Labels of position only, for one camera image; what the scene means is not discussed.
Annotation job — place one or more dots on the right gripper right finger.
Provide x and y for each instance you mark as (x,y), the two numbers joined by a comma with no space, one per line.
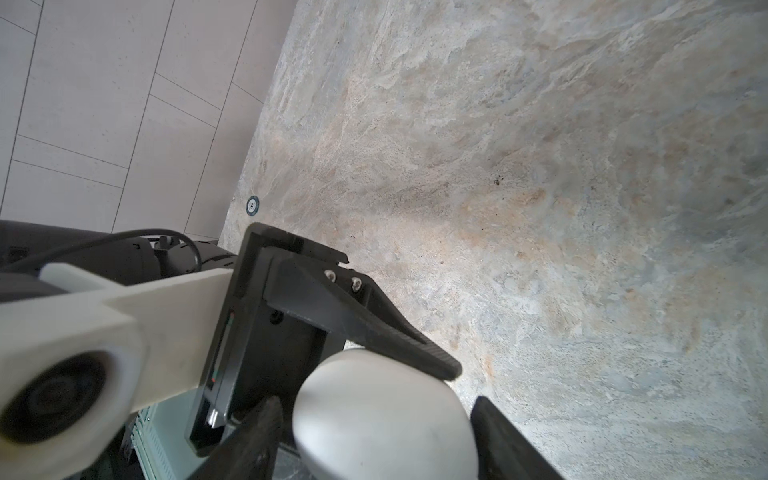
(503,452)

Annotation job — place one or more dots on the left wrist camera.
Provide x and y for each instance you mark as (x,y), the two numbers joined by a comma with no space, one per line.
(76,362)

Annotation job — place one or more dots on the blue ring sticker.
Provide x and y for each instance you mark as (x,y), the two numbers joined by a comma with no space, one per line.
(252,205)

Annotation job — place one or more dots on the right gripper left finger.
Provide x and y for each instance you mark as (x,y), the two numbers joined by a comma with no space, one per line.
(251,451)

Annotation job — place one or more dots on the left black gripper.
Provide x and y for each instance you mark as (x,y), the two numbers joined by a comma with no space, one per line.
(261,351)

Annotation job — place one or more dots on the white earbud charging case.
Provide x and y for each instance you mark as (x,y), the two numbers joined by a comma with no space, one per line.
(361,415)

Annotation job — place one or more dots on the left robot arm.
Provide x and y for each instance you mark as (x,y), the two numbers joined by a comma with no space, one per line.
(128,258)

